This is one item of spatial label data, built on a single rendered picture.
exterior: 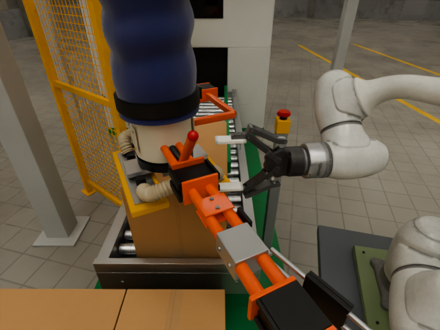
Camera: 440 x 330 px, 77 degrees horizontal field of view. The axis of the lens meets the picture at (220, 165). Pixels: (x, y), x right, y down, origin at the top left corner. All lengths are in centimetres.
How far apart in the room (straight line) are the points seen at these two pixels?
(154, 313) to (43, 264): 126
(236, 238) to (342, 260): 71
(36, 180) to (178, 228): 118
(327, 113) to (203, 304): 83
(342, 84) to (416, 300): 51
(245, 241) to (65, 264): 185
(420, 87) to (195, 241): 93
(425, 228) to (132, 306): 100
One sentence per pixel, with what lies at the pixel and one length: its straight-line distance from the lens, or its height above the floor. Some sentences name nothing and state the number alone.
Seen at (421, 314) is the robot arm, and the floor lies 100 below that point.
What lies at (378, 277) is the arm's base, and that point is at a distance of 108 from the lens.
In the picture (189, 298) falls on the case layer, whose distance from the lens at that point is 122.
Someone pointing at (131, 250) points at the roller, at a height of 54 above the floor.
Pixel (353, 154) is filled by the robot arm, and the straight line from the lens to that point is 72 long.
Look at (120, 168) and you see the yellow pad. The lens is 92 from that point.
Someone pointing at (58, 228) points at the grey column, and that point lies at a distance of 235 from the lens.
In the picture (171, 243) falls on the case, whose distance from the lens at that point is 125.
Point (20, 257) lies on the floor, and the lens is 244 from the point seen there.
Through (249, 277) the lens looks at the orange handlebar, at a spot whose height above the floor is 122.
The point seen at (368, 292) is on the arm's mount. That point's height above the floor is 77.
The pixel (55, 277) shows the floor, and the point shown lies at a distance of 220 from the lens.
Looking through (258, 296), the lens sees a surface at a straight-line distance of 41.
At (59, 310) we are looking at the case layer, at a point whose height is 54.
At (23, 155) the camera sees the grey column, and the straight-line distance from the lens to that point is 203.
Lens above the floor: 158
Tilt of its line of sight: 33 degrees down
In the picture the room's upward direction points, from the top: straight up
